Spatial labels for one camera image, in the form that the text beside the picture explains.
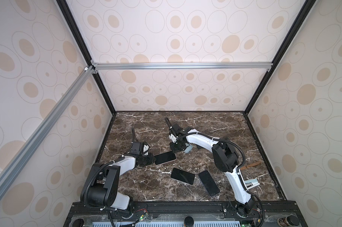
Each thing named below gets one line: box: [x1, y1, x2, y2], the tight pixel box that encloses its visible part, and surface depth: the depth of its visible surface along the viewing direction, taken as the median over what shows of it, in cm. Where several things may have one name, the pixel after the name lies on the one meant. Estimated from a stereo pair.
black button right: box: [286, 215, 300, 227], surface depth 65 cm
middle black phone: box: [170, 167, 196, 185], surface depth 88 cm
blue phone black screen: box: [153, 150, 177, 166], surface depth 93 cm
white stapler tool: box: [244, 178, 261, 190], surface depth 83 cm
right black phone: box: [198, 170, 220, 197], surface depth 85 cm
